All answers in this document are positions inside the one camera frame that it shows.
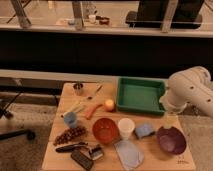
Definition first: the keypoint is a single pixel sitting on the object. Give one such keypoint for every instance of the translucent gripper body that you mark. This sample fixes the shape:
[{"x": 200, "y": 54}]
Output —
[{"x": 169, "y": 120}]

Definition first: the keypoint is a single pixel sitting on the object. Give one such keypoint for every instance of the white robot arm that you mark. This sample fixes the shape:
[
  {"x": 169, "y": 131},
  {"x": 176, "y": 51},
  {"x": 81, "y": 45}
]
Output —
[{"x": 187, "y": 86}]

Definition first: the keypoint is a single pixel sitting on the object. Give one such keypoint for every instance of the green plastic tray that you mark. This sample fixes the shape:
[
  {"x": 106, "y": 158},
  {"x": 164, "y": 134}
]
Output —
[{"x": 140, "y": 96}]

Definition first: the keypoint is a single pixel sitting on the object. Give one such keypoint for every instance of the purple bowl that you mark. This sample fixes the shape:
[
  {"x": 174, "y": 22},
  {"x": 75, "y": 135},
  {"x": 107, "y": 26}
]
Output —
[{"x": 171, "y": 140}]

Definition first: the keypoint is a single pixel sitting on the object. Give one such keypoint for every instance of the blue sponge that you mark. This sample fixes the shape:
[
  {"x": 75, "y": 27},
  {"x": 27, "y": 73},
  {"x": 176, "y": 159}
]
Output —
[{"x": 144, "y": 130}]

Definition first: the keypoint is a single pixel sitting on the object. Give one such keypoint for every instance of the white cup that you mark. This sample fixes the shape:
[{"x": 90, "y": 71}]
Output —
[{"x": 126, "y": 127}]

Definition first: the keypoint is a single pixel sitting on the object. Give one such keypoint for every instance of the light blue cloth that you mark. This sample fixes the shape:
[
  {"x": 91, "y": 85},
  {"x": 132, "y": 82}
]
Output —
[{"x": 129, "y": 154}]

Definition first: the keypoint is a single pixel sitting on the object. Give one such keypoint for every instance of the yellow red apple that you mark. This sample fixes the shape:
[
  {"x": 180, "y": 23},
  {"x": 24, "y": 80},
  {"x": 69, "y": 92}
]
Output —
[{"x": 109, "y": 105}]

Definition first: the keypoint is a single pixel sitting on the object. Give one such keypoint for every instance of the orange bowl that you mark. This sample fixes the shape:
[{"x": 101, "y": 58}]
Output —
[{"x": 105, "y": 130}]

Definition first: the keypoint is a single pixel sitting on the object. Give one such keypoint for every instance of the orange carrot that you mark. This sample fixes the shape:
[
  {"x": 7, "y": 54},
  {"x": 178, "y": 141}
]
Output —
[{"x": 90, "y": 112}]

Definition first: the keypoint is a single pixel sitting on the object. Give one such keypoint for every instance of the metal spoon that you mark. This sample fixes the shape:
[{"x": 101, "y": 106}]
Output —
[{"x": 93, "y": 94}]

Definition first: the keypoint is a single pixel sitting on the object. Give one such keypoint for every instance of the small black white brush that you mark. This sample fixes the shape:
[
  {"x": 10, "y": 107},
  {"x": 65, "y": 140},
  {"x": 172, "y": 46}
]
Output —
[{"x": 96, "y": 152}]

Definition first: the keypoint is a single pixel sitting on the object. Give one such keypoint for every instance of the bunch of dark grapes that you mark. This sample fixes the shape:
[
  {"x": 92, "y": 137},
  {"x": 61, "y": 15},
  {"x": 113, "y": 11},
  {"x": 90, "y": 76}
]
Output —
[{"x": 69, "y": 134}]

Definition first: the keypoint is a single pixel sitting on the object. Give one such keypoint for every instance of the black rectangular block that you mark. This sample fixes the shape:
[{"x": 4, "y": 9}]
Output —
[{"x": 82, "y": 160}]

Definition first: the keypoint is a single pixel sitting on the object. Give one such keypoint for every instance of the small metal cup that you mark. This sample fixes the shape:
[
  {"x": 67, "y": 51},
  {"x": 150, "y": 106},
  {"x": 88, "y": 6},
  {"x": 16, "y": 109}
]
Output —
[{"x": 78, "y": 88}]

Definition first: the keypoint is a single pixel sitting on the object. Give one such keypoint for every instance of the blue cup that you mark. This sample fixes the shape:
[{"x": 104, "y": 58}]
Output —
[{"x": 70, "y": 120}]

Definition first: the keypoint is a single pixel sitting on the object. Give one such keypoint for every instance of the black office chair base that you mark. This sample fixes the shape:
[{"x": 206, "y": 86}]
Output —
[{"x": 12, "y": 130}]

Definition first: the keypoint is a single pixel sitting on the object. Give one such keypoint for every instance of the black handled knife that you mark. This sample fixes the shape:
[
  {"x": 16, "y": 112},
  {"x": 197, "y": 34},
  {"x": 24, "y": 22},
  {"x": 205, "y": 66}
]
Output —
[{"x": 70, "y": 148}]

